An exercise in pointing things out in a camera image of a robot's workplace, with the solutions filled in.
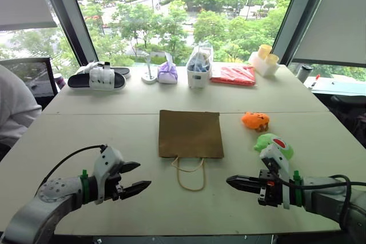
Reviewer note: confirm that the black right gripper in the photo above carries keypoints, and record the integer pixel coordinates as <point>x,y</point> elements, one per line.
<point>271,194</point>

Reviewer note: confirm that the dark window frame pillar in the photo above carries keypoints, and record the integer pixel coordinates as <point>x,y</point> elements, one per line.
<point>300,12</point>
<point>68,12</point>

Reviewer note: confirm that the red marker pen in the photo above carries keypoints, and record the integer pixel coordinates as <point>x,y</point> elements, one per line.
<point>315,80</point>

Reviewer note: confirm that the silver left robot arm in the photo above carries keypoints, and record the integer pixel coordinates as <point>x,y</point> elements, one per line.
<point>40,209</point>

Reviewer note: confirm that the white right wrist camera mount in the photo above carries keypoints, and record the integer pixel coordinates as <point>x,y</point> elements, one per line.
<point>278,155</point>

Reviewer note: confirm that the white box with yellow cups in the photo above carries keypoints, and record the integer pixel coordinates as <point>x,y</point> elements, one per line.
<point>264,68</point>

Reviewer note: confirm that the white storage basket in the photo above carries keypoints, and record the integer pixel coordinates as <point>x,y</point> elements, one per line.
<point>196,79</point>

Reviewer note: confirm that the blue cloth in basket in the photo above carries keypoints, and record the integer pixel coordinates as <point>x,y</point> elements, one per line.
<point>200,65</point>

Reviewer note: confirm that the brown paper bag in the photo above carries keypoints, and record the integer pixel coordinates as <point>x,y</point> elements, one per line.
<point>190,135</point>

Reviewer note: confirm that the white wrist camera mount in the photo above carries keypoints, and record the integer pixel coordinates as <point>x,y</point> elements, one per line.
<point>278,155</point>
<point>106,160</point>

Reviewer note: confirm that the person in white shirt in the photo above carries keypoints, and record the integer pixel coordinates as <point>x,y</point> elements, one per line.
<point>15,107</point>

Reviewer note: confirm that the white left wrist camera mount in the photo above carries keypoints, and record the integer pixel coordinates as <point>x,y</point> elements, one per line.
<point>106,160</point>

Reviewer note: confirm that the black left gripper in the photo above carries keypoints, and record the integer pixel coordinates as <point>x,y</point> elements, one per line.
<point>113,188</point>

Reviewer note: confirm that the green left wrist clamp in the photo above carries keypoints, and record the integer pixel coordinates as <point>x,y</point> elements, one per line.
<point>84,187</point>

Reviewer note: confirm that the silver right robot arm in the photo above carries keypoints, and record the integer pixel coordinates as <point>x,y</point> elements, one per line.
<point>326,195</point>

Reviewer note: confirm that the orange plush toy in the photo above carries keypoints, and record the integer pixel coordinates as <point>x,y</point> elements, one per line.
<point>254,120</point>

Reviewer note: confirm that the silver stand round base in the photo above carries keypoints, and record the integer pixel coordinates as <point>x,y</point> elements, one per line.
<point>149,76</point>

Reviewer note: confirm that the green wrist clamp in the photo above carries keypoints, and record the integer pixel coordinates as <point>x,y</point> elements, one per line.
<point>298,189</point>
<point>84,187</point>

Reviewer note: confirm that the purple paper cup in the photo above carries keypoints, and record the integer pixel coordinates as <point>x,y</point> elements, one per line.
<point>60,81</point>

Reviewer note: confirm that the green right wrist clamp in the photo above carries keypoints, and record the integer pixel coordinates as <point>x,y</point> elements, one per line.
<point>298,189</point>

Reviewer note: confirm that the grey tumbler black lid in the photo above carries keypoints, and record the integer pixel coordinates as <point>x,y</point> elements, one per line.
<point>304,73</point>

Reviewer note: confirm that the green plush toy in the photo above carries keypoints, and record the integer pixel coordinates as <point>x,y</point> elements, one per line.
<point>267,141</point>

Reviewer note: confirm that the purple cloth pouch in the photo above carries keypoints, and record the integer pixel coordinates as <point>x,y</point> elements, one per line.
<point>167,73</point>

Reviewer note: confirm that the yellow plastic cup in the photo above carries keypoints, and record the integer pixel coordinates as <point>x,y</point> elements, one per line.
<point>272,59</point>
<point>264,51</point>

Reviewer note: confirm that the red packaged item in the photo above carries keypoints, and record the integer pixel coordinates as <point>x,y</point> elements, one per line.
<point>234,76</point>

